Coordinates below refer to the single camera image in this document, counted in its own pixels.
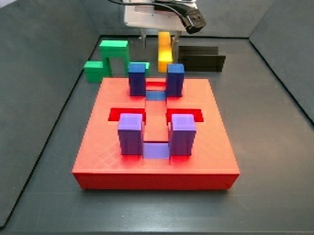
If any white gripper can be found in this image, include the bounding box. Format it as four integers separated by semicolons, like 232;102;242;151
123;0;199;50

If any long yellow rectangular block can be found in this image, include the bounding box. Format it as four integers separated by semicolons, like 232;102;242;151
158;31;172;73

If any red slotted base board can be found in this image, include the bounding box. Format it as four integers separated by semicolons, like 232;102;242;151
72;78;239;190

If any dark blue U-shaped block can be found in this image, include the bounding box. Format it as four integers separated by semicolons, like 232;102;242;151
127;62;186;101

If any green arch-shaped block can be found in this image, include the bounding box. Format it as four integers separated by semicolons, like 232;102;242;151
83;40;150;83

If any purple U-shaped block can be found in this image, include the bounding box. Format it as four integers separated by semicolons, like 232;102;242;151
118;113;196;159

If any black camera cable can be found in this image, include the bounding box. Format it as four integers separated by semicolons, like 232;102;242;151
107;0;194;22

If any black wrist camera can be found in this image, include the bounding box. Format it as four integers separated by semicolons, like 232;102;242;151
180;8;206;34

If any black angled bracket holder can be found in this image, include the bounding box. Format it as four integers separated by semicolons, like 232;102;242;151
178;46;226;73

